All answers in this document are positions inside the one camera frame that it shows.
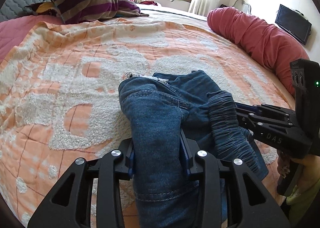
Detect blue denim pants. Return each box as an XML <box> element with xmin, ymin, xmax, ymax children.
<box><xmin>119</xmin><ymin>71</ymin><xmax>268</xmax><ymax>227</ymax></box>

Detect right hand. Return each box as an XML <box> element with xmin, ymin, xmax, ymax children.
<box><xmin>277</xmin><ymin>150</ymin><xmax>319</xmax><ymax>193</ymax></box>

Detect green right sleeve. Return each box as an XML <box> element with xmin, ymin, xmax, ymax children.
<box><xmin>285</xmin><ymin>180</ymin><xmax>319</xmax><ymax>227</ymax></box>

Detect red bolster pillow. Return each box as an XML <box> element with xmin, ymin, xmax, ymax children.
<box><xmin>207</xmin><ymin>7</ymin><xmax>309</xmax><ymax>95</ymax></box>

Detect peach white tufted blanket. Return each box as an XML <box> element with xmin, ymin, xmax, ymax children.
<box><xmin>1</xmin><ymin>11</ymin><xmax>295</xmax><ymax>227</ymax></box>

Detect purple striped pillow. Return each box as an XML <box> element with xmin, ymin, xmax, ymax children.
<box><xmin>24</xmin><ymin>0</ymin><xmax>147</xmax><ymax>24</ymax></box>

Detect black wall monitor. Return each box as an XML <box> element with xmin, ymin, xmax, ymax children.
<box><xmin>275</xmin><ymin>4</ymin><xmax>312</xmax><ymax>45</ymax></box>

